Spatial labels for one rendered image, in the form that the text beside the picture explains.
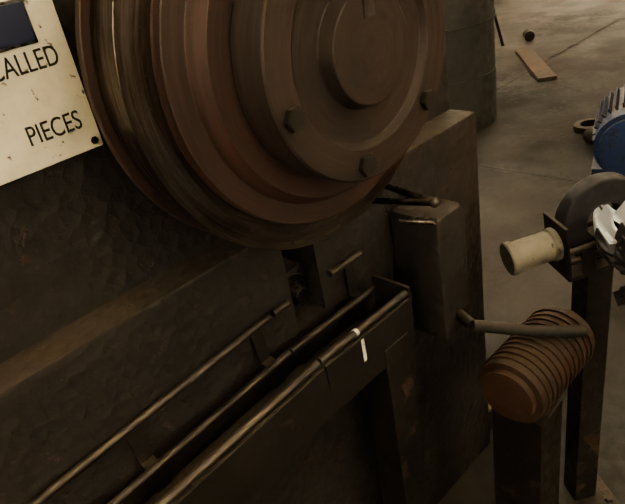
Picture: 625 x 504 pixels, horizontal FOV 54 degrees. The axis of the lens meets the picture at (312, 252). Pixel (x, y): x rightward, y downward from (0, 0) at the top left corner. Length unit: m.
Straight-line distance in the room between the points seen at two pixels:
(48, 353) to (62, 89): 0.29
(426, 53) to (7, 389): 0.58
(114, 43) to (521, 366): 0.81
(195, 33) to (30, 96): 0.19
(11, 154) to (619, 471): 1.43
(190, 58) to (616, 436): 1.43
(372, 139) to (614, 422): 1.24
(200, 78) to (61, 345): 0.34
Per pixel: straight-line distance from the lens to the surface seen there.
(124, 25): 0.59
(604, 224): 1.11
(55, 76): 0.70
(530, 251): 1.10
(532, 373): 1.10
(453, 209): 1.00
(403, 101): 0.73
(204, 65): 0.59
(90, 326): 0.76
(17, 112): 0.69
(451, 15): 3.42
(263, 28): 0.56
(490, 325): 1.07
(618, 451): 1.71
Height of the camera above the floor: 1.25
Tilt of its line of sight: 29 degrees down
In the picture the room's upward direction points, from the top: 11 degrees counter-clockwise
